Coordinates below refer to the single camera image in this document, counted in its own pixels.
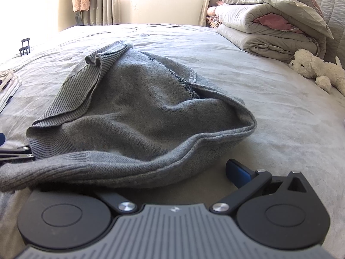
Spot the pink crumpled clothes pile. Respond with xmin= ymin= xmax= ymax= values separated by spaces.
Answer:
xmin=206 ymin=1 xmax=223 ymax=29

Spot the small black chair stand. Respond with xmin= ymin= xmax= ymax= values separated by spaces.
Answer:
xmin=19 ymin=38 xmax=30 ymax=56

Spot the folded beige clothes stack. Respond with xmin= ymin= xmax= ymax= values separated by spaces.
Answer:
xmin=0 ymin=70 xmax=22 ymax=112

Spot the white plush toy dog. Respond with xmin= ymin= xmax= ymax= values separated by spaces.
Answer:
xmin=289 ymin=49 xmax=344 ymax=96

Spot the folded grey duvet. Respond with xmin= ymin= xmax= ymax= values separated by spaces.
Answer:
xmin=214 ymin=0 xmax=333 ymax=63

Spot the grey quilted headboard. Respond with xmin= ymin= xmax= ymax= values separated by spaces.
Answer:
xmin=315 ymin=0 xmax=345 ymax=67

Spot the grey bed sheet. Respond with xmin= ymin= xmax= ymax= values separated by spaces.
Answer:
xmin=1 ymin=24 xmax=344 ymax=258

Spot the grey knit sweater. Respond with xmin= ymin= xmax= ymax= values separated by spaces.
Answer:
xmin=1 ymin=41 xmax=257 ymax=192

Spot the grey patterned left curtain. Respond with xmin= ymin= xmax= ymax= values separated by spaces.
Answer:
xmin=81 ymin=0 xmax=113 ymax=26

